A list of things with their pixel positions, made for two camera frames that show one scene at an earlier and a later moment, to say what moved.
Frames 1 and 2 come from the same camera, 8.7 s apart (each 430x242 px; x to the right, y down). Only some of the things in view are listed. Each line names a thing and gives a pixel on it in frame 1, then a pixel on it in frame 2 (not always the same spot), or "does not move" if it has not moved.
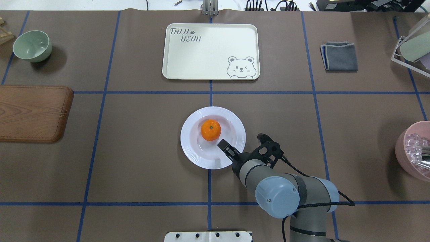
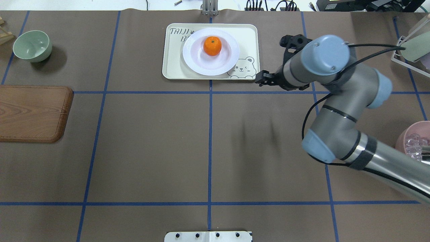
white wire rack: [416, 68] does not move
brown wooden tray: [34, 114] does not move
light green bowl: [34, 46] does not move
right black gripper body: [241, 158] -> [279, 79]
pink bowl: [422, 128] does not move
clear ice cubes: [413, 144] does not move
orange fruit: [210, 130] -> [212, 45]
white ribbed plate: [206, 154] -> [195, 57]
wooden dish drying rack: [5, 36] does not move
